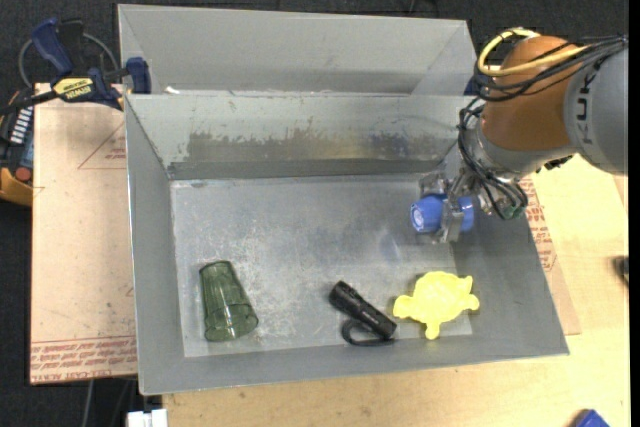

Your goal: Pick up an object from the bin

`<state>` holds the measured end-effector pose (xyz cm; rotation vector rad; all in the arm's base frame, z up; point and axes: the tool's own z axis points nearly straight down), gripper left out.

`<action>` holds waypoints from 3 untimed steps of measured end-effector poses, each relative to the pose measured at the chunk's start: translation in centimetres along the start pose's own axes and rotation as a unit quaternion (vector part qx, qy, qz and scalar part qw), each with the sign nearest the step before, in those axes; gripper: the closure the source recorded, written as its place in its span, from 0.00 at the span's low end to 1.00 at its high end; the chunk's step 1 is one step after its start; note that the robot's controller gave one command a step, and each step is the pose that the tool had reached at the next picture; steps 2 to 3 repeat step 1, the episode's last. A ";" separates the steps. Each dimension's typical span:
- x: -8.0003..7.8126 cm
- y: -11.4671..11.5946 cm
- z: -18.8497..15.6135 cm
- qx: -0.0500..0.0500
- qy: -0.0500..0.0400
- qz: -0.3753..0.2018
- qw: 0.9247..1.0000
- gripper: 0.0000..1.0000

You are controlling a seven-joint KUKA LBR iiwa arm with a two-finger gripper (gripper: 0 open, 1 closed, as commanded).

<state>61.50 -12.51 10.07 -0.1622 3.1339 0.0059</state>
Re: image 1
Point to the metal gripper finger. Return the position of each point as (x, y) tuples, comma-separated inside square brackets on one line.
[(431, 186), (452, 226)]

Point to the green clear glass cup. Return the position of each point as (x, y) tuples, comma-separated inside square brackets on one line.
[(226, 302)]

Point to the yellow toy turtle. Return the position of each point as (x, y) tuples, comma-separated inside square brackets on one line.
[(440, 300)]

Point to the blue plastic cylinder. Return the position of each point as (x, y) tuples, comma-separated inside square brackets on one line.
[(425, 215)]

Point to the grey metal bin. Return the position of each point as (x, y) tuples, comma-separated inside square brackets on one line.
[(300, 235)]

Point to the brown cardboard board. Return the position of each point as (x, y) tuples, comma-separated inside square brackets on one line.
[(75, 240)]

